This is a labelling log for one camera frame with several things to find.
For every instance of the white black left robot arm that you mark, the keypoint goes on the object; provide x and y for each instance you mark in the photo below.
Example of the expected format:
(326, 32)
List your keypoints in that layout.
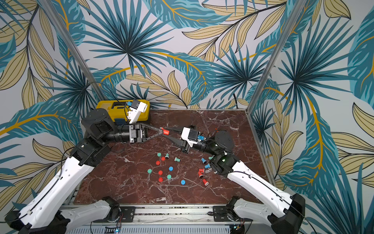
(43, 215)

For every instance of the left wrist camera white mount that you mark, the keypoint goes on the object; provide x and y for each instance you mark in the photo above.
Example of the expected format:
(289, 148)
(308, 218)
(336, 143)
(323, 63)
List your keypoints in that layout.
(138, 110)

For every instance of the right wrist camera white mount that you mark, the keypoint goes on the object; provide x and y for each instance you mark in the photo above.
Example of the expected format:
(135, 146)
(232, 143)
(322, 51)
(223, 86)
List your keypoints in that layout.
(191, 136)

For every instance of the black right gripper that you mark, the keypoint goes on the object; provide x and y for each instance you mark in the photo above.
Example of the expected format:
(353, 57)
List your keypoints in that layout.
(185, 143)

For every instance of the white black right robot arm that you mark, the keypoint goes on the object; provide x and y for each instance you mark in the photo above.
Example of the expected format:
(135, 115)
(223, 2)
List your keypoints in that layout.
(283, 212)

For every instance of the yellow black toolbox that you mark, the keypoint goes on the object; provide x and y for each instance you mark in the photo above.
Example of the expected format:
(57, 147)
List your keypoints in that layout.
(118, 110)

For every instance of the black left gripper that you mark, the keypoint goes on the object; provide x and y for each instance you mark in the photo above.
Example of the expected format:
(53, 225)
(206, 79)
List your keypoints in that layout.
(135, 133)

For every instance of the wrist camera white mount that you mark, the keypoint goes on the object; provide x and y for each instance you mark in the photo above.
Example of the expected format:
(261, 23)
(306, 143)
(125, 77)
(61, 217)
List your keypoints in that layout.
(138, 110)
(191, 136)

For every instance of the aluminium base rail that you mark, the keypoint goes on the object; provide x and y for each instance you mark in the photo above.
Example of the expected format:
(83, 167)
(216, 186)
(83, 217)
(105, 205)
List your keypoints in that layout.
(173, 219)

